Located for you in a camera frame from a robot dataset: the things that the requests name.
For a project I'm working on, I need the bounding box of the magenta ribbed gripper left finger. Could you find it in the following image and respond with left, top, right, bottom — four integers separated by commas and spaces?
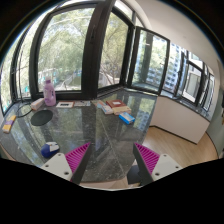
41, 143, 91, 184

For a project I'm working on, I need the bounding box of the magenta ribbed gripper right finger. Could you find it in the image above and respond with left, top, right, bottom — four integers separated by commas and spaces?
133, 143, 182, 186

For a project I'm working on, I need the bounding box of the blue and white computer mouse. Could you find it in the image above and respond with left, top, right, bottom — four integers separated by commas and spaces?
41, 142, 59, 158

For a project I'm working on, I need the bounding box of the round black mouse pad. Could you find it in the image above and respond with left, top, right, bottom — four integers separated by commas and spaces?
31, 110, 53, 126

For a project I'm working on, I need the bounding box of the blue and white box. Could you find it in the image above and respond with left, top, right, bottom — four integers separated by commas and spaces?
119, 112, 135, 124

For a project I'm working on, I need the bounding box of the flat white card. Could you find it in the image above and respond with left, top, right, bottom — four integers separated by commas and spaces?
56, 101, 74, 108

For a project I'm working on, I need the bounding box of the yellow wooden box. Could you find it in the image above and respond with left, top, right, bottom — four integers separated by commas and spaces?
112, 106, 131, 115

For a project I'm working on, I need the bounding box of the small light blue box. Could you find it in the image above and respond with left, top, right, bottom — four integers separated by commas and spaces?
102, 105, 113, 114

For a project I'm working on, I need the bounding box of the white rectangular box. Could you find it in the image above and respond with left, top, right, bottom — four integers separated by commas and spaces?
31, 98, 44, 110

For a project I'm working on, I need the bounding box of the yellow and purple box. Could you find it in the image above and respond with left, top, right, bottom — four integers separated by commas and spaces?
2, 115, 16, 133

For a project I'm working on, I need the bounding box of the purple plastic bottle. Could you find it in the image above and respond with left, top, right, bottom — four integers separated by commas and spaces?
43, 76, 56, 106

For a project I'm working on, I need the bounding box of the open black window sash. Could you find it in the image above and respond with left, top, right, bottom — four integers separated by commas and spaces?
127, 26, 170, 95

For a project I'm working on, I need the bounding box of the black cable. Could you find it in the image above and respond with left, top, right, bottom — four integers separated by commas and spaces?
14, 66, 38, 119

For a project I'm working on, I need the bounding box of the black window frame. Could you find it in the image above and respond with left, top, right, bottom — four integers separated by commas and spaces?
0, 0, 137, 113

